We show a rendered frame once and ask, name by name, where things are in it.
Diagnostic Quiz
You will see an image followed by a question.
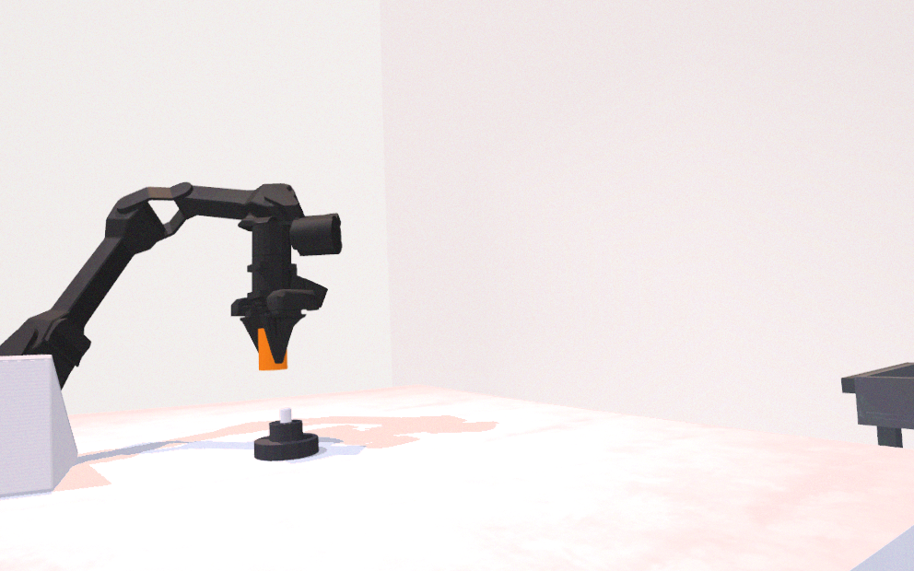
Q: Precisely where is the orange knob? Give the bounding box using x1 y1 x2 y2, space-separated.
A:
259 329 287 370

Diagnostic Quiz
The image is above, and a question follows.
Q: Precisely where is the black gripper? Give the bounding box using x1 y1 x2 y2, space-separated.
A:
230 254 319 364

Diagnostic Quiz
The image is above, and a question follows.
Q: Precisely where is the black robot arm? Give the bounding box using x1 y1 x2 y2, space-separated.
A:
0 182 343 390

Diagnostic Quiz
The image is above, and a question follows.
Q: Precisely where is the dark grey round pedestal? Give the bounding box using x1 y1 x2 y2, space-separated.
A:
254 408 319 461

